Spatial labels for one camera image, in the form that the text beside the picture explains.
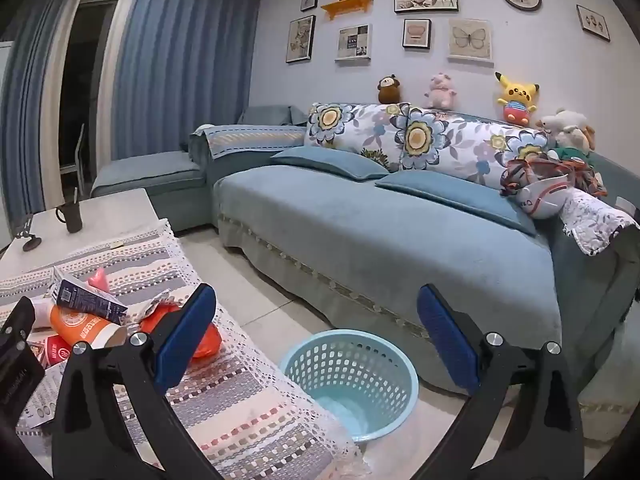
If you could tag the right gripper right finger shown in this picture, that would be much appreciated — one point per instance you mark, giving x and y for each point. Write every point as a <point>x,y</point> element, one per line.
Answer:
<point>544,438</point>

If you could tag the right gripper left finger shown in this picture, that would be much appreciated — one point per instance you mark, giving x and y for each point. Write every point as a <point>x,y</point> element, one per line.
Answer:
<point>90,439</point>

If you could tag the orange paper cup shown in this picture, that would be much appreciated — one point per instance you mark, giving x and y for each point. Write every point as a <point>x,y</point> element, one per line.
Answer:
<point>74,326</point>

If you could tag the orange snack packet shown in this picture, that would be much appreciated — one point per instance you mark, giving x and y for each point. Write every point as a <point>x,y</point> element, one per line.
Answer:
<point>208,336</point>

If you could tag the dark blue milk carton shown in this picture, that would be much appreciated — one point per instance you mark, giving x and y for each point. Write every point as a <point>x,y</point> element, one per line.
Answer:
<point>71,293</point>

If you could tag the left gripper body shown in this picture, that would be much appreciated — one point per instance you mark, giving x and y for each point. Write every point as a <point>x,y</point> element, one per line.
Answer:
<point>20,370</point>

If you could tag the striped woven tablecloth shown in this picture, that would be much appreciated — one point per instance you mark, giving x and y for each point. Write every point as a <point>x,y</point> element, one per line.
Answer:
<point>249,420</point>

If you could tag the light blue waste basket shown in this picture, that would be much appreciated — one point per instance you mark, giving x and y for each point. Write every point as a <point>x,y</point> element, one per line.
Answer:
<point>366,382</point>

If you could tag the phone stand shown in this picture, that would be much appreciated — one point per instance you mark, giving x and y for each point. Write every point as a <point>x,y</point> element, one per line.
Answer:
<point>32,241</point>

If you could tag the floral armrest cover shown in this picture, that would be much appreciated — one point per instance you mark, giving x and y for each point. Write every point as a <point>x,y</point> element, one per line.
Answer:
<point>591,223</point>

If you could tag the black mug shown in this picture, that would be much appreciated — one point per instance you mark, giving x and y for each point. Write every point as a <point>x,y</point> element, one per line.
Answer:
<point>69,214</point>

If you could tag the blue seat cushion right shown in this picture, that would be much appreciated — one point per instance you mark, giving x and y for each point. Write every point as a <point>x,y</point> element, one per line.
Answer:
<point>459,194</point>

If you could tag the blue seat cushion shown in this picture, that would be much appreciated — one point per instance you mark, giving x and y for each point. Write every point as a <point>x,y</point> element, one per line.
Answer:
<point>459,194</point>
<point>344,164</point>

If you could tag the blue sofa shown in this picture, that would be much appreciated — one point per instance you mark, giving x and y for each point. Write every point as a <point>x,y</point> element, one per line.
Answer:
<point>358,254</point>

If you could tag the white sheep plush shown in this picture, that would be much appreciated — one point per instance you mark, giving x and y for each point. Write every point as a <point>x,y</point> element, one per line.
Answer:
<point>569,129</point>

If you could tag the blue seat cushion left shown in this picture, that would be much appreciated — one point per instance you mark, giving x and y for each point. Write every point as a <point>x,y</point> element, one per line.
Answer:
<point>344,164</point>

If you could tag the floral back cushion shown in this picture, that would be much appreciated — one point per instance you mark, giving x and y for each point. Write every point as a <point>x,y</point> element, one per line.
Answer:
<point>409,137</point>

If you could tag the yellow Pikachu plush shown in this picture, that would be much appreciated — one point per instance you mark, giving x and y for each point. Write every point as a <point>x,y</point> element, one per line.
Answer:
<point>517,100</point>

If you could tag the pink pig plush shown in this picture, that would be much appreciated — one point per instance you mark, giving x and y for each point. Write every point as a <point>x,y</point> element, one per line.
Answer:
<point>441,93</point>

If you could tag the brown monkey plush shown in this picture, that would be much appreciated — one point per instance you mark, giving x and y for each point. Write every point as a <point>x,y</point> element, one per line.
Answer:
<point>389,90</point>

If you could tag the blue curtain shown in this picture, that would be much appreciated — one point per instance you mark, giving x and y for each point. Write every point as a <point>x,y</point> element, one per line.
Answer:
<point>182,63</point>

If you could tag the butterfly picture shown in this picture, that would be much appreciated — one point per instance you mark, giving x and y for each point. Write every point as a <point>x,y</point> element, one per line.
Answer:
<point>470,40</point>

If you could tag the collage picture canvas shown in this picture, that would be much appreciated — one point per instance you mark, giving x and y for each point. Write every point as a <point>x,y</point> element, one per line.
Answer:
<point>354,44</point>

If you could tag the right small picture frame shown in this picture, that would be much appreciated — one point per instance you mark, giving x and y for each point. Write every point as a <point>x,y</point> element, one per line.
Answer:
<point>593,22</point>

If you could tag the small cup picture frame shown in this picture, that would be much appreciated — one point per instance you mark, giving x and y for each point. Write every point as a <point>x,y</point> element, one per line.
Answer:
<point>416,34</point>

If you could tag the left black picture frame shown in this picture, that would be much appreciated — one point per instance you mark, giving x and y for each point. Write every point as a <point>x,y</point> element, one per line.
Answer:
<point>300,40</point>

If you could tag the orange wall shelf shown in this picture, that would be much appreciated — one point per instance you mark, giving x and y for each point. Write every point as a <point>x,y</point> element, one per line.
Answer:
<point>339,7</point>

